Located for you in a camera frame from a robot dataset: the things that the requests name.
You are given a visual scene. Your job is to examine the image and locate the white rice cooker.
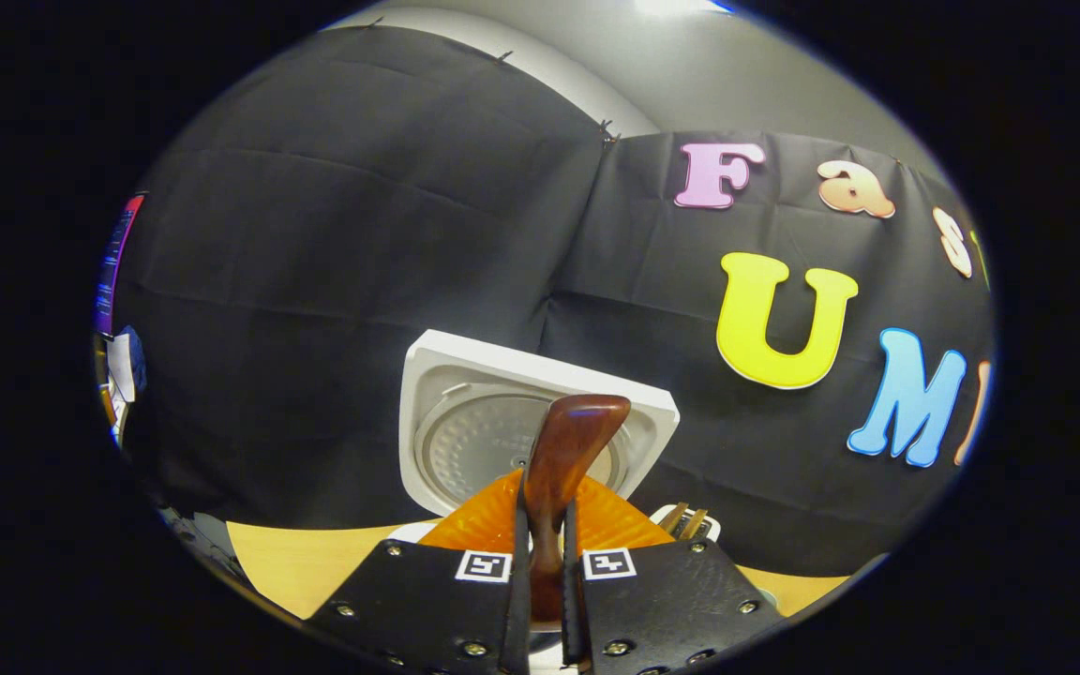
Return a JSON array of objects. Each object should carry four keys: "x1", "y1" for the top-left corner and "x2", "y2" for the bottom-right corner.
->
[{"x1": 388, "y1": 329, "x2": 681, "y2": 675}]

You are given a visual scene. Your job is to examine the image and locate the brown bread slices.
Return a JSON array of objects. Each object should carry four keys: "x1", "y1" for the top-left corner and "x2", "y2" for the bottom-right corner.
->
[{"x1": 657, "y1": 502, "x2": 710, "y2": 540}]

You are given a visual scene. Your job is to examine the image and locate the black backdrop cloth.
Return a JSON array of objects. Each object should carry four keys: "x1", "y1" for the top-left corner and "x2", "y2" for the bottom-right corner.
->
[{"x1": 104, "y1": 23, "x2": 996, "y2": 578}]

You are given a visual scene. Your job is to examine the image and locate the brown wooden spoon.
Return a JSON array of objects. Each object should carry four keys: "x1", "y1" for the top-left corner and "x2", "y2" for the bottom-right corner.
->
[{"x1": 523, "y1": 394, "x2": 632, "y2": 624}]

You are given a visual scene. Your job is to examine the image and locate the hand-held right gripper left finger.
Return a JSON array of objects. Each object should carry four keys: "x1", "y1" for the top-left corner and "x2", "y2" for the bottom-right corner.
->
[{"x1": 306, "y1": 469, "x2": 530, "y2": 675}]

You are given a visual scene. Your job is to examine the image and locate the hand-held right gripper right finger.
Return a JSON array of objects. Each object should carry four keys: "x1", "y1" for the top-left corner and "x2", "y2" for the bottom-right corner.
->
[{"x1": 561, "y1": 473, "x2": 785, "y2": 675}]

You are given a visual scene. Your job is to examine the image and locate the glowing display screen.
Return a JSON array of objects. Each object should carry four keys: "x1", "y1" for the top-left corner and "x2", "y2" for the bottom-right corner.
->
[{"x1": 93, "y1": 192, "x2": 147, "y2": 338}]

